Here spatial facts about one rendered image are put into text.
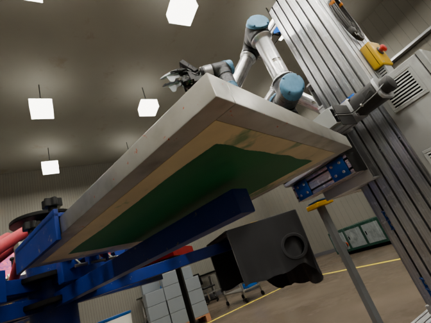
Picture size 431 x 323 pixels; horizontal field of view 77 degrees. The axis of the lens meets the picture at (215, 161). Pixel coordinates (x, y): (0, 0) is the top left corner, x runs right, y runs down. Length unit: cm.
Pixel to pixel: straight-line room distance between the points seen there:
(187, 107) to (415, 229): 116
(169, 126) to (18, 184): 1061
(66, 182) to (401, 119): 1033
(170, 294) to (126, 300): 437
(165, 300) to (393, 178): 494
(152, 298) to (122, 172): 529
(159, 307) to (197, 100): 546
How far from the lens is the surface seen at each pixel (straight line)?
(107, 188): 51
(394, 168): 134
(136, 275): 161
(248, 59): 163
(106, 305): 992
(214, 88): 33
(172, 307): 576
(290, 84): 135
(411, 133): 126
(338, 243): 196
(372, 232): 784
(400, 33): 932
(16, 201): 1071
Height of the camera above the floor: 77
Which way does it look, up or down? 21 degrees up
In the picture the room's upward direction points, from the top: 20 degrees counter-clockwise
